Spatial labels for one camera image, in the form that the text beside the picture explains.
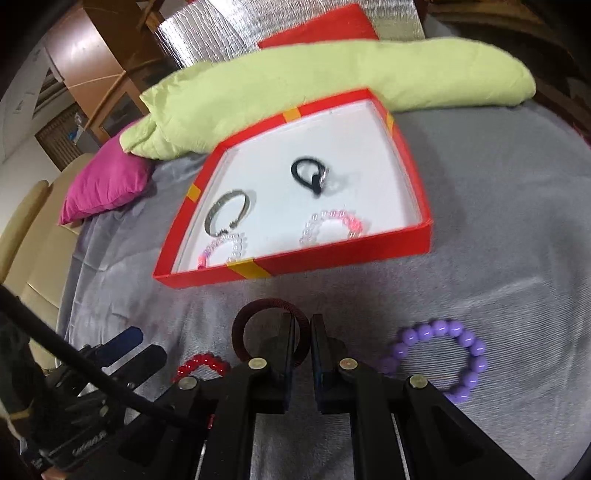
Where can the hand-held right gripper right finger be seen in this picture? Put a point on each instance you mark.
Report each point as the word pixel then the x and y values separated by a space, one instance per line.
pixel 318 355

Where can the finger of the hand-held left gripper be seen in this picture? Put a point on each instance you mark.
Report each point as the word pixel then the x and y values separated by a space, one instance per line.
pixel 121 344
pixel 145 364

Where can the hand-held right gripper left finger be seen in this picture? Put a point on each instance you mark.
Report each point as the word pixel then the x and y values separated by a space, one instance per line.
pixel 287 355

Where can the silver metal bangle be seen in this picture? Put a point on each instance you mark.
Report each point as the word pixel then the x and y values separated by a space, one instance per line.
pixel 245 203

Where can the red shallow cardboard box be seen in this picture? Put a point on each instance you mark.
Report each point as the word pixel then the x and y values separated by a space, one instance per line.
pixel 323 152

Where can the beige sofa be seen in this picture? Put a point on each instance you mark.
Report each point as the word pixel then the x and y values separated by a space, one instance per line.
pixel 32 240

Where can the magenta pillow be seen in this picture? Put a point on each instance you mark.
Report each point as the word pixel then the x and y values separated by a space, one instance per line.
pixel 106 184

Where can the grey blanket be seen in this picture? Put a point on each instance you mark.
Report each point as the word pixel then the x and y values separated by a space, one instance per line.
pixel 485 207

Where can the light green quilt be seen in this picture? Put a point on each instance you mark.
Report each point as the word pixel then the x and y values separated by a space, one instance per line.
pixel 300 83

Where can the wooden cabinet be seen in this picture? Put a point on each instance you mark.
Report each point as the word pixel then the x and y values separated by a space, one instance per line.
pixel 106 55

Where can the silver foil insulation mat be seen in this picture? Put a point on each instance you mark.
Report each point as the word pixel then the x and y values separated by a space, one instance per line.
pixel 203 27

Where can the red pillow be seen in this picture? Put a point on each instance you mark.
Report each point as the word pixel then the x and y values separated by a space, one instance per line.
pixel 323 25

